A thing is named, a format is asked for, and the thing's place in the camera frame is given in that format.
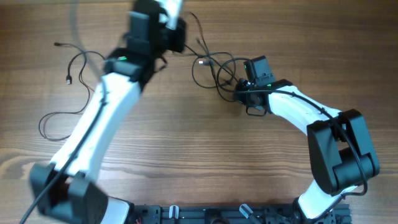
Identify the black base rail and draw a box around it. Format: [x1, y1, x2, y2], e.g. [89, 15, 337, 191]
[108, 203, 352, 224]

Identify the thin black micro USB cable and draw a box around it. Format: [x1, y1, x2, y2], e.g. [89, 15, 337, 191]
[38, 42, 106, 142]

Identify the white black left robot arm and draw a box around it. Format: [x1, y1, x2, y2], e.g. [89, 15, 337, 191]
[29, 1, 185, 223]

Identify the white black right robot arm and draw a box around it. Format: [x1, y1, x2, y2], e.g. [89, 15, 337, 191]
[233, 56, 380, 223]

